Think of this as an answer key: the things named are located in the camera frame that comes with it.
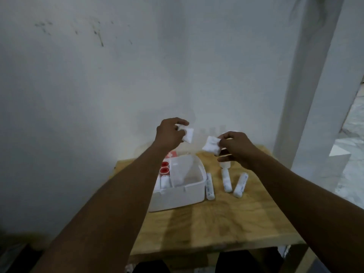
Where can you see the person's right hand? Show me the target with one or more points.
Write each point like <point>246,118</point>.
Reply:
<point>239,149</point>

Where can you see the person's left hand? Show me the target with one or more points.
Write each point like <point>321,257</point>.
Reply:
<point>167,136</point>

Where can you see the white gauze pad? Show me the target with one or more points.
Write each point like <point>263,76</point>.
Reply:
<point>188,135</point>
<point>211,145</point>

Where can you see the red tape roll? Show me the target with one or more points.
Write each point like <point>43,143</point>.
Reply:
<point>164,171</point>
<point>165,164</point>

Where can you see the white bandage roll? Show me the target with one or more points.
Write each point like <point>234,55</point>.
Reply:
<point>165,182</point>
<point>227,181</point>
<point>210,187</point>
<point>240,186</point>

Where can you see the white first aid box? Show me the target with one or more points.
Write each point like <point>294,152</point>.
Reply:
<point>179,200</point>

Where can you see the person's right forearm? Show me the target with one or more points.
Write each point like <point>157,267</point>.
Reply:
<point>307,207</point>

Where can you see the person's left forearm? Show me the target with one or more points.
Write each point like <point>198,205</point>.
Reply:
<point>113,210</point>

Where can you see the person's black shorts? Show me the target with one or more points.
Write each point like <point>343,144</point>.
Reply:
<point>241,264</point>

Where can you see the white block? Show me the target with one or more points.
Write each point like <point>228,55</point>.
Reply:
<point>338,151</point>

